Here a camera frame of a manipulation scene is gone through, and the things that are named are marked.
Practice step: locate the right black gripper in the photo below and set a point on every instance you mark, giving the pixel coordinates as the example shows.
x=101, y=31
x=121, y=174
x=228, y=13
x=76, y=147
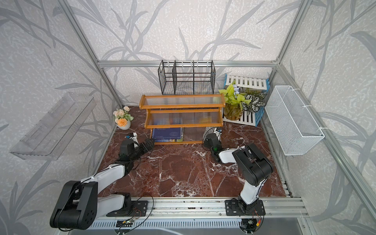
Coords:
x=205, y=143

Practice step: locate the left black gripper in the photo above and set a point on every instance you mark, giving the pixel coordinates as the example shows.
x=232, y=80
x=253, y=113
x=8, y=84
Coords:
x=149, y=146

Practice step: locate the grey striped cloth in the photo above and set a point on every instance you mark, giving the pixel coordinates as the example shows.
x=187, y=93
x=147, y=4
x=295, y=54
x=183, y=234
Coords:
x=209, y=130

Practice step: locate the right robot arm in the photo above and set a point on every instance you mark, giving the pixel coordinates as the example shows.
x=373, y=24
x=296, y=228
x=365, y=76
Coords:
x=255, y=168

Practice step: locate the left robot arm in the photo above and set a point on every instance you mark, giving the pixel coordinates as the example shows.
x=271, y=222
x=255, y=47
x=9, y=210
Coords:
x=79, y=204

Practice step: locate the orange wooden bookshelf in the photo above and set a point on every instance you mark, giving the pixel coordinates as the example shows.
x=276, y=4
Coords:
x=193, y=114

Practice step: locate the flower pot with orange flowers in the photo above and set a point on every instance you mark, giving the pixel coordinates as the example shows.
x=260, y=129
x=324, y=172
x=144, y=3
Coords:
x=123, y=118

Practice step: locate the green potted plant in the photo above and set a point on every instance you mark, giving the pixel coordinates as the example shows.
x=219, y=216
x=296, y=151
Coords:
x=235, y=101

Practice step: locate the spotted leaf plant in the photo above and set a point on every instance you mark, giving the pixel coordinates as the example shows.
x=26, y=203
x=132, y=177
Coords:
x=254, y=100

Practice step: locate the white and blue slatted crate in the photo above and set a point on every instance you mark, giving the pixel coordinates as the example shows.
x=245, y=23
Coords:
x=244, y=83

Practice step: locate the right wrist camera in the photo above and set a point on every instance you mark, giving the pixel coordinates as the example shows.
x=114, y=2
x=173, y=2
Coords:
x=218, y=132

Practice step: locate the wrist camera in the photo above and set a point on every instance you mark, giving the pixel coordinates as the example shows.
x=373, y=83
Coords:
x=132, y=136
x=218, y=132

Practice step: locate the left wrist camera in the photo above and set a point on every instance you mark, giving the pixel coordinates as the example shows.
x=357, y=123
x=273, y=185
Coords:
x=132, y=136

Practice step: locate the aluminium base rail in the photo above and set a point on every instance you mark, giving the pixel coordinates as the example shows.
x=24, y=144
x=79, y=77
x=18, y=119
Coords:
x=214, y=207

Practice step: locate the black wire file rack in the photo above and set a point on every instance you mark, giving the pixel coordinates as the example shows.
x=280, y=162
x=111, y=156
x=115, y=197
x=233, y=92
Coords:
x=187, y=77

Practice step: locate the white wire basket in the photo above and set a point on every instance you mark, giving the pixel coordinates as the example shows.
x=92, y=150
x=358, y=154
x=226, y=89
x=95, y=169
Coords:
x=294, y=126

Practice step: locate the clear acrylic wall shelf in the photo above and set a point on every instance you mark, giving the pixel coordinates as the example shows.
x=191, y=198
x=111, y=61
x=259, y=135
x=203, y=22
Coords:
x=52, y=134

